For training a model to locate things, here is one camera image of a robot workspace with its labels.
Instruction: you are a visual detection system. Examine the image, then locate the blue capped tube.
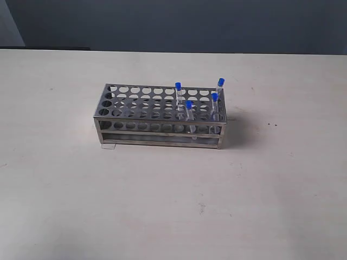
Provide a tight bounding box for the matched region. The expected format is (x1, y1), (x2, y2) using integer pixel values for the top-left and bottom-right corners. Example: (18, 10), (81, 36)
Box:
(175, 82), (184, 112)
(185, 100), (197, 140)
(211, 93), (220, 134)
(215, 78), (225, 96)

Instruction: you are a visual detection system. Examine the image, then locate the clear tape strip on table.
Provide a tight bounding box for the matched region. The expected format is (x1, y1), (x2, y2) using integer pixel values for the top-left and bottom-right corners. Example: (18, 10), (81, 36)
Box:
(101, 144), (116, 150)

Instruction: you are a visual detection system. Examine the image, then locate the stainless steel test tube rack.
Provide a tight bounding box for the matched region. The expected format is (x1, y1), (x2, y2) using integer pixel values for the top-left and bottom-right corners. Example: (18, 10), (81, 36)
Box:
(93, 83), (227, 148)

